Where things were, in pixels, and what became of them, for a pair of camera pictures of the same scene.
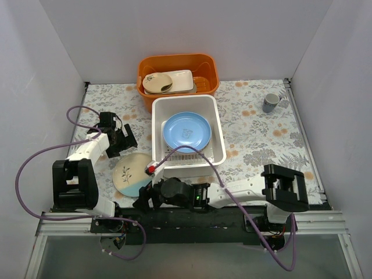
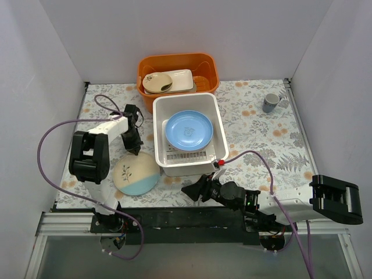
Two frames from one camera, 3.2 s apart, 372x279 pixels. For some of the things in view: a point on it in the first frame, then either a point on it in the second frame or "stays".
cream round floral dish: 156,82 stays
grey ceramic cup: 270,101 stays
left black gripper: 121,139 -> 132,139
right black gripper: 148,195 -> 205,191
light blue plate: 129,174 stays
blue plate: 186,128 stays
